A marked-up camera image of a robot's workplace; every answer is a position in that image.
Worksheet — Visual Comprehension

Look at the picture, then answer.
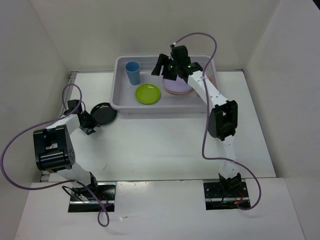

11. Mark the orange plastic plate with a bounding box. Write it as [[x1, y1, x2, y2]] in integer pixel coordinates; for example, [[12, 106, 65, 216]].
[[165, 88, 192, 95]]

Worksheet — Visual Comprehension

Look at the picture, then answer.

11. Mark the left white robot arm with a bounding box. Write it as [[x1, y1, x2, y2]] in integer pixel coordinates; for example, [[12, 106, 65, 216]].
[[33, 99, 100, 200]]

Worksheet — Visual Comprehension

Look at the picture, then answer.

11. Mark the blue plastic cup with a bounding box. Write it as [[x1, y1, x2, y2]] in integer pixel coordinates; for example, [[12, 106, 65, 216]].
[[125, 61, 140, 85]]

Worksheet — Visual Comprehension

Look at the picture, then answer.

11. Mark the purple plastic plate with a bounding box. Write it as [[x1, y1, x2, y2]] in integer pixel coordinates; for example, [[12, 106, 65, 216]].
[[162, 77, 193, 92]]

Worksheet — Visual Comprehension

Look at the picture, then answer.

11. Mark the black plate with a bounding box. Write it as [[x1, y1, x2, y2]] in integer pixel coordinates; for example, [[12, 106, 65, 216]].
[[90, 102, 118, 126]]

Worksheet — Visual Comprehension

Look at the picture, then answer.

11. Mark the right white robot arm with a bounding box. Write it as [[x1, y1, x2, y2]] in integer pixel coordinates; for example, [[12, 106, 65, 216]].
[[151, 44, 241, 198]]

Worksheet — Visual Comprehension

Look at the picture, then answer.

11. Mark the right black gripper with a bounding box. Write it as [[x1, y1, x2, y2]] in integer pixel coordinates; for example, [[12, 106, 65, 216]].
[[151, 53, 180, 81]]

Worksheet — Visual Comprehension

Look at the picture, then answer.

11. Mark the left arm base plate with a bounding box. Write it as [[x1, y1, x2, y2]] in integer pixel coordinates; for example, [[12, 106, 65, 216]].
[[62, 182, 117, 213]]

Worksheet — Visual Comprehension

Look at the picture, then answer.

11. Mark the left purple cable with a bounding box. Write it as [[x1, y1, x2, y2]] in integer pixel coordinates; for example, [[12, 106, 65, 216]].
[[1, 84, 111, 227]]

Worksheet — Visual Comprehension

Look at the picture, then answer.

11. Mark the lavender plastic bin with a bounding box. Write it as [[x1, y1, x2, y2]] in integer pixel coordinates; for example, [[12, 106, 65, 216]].
[[110, 55, 206, 114]]

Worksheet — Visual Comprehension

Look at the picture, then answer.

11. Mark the green plastic plate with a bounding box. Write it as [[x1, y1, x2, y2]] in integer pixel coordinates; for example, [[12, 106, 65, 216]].
[[135, 83, 161, 105]]

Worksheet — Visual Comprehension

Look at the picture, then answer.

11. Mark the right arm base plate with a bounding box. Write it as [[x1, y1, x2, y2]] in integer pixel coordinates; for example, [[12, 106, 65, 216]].
[[203, 180, 251, 211]]

